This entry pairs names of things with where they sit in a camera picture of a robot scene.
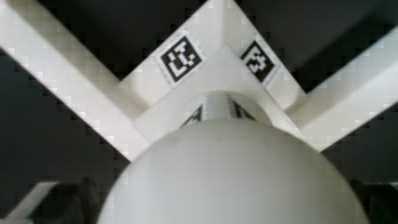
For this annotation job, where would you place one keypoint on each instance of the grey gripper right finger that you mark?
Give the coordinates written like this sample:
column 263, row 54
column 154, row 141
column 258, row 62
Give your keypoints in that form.
column 377, row 195

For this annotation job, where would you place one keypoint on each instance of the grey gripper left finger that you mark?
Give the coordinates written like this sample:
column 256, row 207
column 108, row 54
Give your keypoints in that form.
column 59, row 203

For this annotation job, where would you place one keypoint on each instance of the white lamp bulb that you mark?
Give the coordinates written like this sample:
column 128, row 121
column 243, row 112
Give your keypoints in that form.
column 231, row 173

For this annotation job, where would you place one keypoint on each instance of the white foam border frame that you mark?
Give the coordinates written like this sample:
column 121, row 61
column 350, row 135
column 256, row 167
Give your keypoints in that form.
column 339, row 104

